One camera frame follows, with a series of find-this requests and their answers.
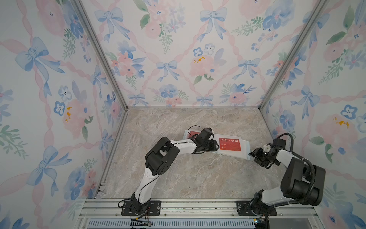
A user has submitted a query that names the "red card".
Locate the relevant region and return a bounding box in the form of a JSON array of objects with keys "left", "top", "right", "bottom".
[
  {"left": 219, "top": 137, "right": 241, "bottom": 151},
  {"left": 188, "top": 131, "right": 200, "bottom": 137}
]

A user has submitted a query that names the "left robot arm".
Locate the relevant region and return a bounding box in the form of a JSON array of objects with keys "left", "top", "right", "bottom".
[{"left": 130, "top": 128, "right": 219, "bottom": 215}]

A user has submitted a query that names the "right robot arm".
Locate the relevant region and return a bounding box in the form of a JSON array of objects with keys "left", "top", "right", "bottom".
[{"left": 247, "top": 133, "right": 326, "bottom": 215}]

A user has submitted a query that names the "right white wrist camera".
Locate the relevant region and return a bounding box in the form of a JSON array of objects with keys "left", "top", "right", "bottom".
[{"left": 263, "top": 144, "right": 272, "bottom": 153}]

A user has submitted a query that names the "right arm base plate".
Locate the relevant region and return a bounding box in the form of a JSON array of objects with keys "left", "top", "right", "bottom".
[{"left": 235, "top": 200, "right": 270, "bottom": 217}]

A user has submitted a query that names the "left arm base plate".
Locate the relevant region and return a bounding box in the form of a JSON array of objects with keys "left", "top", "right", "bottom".
[{"left": 120, "top": 200, "right": 161, "bottom": 217}]

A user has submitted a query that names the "aluminium front rail frame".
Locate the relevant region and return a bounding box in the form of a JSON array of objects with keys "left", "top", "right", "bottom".
[{"left": 71, "top": 198, "right": 325, "bottom": 229}]

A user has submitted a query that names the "right aluminium corner post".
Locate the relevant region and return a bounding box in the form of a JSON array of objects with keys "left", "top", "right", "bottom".
[{"left": 258, "top": 0, "right": 329, "bottom": 112}]

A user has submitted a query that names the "aluminium corner post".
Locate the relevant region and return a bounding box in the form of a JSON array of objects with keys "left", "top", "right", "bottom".
[
  {"left": 258, "top": 0, "right": 329, "bottom": 112},
  {"left": 71, "top": 0, "right": 128, "bottom": 112}
]

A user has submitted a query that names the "left aluminium corner post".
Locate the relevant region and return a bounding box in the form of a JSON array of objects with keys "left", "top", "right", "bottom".
[{"left": 71, "top": 0, "right": 128, "bottom": 112}]

